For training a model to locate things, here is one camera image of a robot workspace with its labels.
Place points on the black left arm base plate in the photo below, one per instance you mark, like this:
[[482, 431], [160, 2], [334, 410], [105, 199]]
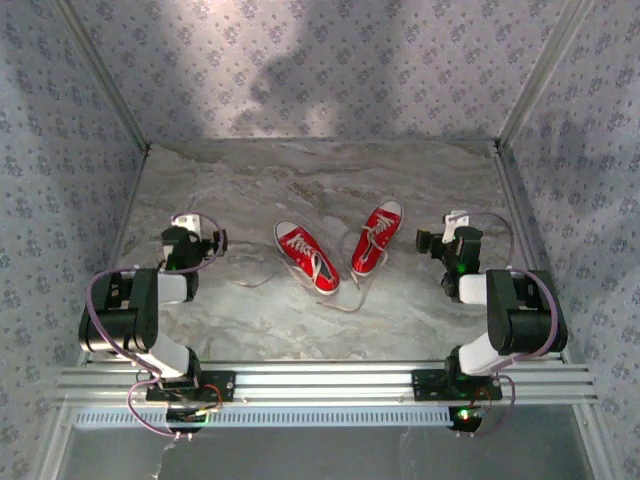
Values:
[[225, 387]]

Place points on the aluminium mounting rail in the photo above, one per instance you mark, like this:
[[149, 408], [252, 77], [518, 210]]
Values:
[[325, 385]]

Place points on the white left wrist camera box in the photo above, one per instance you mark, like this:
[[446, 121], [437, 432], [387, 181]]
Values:
[[187, 221]]

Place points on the black controller board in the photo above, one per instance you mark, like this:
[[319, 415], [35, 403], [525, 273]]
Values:
[[462, 425], [182, 425]]

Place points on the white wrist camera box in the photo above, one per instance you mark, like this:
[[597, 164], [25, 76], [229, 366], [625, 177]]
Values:
[[187, 221], [452, 222]]

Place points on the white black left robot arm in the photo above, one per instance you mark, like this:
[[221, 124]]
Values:
[[170, 288]]

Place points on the aluminium frame post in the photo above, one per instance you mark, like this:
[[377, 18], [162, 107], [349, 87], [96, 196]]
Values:
[[542, 75], [105, 80]]

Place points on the floral fabric enclosure lining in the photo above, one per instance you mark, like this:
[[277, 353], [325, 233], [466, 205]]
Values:
[[320, 60]]

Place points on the white torn strip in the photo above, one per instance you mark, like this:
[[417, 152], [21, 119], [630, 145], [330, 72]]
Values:
[[160, 459]]

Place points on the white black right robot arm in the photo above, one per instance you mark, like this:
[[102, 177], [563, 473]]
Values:
[[472, 290]]

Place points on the aluminium side rail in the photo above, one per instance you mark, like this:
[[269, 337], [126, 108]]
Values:
[[118, 250], [515, 200]]

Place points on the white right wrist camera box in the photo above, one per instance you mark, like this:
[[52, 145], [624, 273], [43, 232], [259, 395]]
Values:
[[452, 222]]

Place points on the aluminium frame leg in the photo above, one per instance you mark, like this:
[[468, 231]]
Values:
[[54, 442], [590, 442]]

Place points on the white shoelace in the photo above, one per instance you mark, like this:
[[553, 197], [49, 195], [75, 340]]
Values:
[[299, 243], [381, 223]]

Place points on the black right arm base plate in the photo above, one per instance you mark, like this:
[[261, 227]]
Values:
[[425, 385]]

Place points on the red canvas sneaker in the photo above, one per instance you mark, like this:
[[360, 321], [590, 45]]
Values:
[[364, 257], [327, 278]]

